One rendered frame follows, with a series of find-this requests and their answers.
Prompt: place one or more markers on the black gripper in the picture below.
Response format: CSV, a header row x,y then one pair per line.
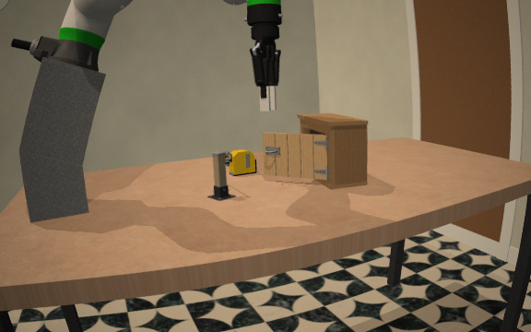
x,y
264,68

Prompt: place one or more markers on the grey post with hook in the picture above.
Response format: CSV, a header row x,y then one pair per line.
x,y
220,161

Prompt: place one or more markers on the yellow tape measure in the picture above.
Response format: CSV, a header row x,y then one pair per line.
x,y
242,162

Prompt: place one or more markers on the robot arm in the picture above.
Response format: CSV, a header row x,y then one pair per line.
x,y
87,23

